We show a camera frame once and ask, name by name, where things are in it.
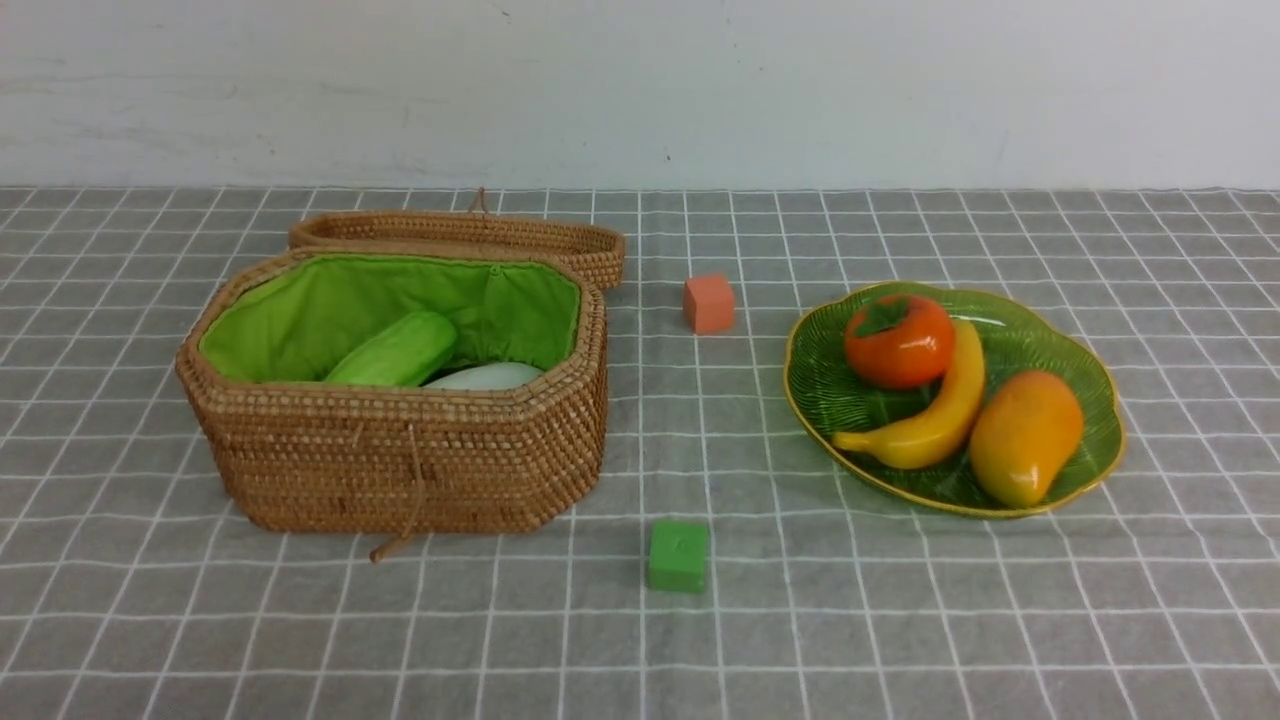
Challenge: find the white radish with leaves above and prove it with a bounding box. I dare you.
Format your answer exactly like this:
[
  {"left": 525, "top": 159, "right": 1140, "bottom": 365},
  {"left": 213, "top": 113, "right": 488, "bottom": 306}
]
[{"left": 422, "top": 363, "right": 544, "bottom": 391}]

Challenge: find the green cucumber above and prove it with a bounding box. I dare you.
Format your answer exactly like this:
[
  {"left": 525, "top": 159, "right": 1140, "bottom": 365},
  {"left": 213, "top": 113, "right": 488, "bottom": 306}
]
[{"left": 324, "top": 310, "right": 460, "bottom": 387}]

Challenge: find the orange persimmon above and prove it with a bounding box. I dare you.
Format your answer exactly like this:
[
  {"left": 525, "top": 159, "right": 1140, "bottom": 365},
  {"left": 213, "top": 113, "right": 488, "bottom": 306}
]
[{"left": 844, "top": 293, "right": 955, "bottom": 391}]

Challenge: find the yellow banana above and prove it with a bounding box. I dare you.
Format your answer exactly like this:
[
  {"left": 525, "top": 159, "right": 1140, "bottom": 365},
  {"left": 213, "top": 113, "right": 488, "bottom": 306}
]
[{"left": 831, "top": 319, "right": 987, "bottom": 470}]

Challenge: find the orange yellow mango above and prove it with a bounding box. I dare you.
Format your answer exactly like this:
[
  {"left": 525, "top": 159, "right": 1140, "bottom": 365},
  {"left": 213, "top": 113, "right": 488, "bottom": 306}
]
[{"left": 968, "top": 370, "right": 1085, "bottom": 509}]

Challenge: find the orange foam cube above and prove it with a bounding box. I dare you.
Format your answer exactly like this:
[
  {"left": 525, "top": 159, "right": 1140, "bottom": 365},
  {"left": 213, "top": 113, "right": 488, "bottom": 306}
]
[{"left": 684, "top": 273, "right": 737, "bottom": 334}]

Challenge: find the woven rattan basket lid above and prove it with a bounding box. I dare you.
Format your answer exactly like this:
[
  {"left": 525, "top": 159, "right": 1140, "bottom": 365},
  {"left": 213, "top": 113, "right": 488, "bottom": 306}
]
[{"left": 287, "top": 190, "right": 626, "bottom": 290}]

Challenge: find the green glass leaf plate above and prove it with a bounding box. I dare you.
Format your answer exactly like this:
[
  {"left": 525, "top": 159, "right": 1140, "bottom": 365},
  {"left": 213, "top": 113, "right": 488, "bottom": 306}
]
[{"left": 783, "top": 281, "right": 1126, "bottom": 519}]

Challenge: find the green foam cube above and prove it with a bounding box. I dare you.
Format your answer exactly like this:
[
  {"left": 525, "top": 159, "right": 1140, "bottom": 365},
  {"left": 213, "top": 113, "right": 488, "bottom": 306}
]
[{"left": 646, "top": 519, "right": 710, "bottom": 594}]

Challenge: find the woven rattan basket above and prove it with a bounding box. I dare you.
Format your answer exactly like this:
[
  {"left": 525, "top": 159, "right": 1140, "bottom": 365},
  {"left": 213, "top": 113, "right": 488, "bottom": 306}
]
[{"left": 175, "top": 243, "right": 608, "bottom": 561}]

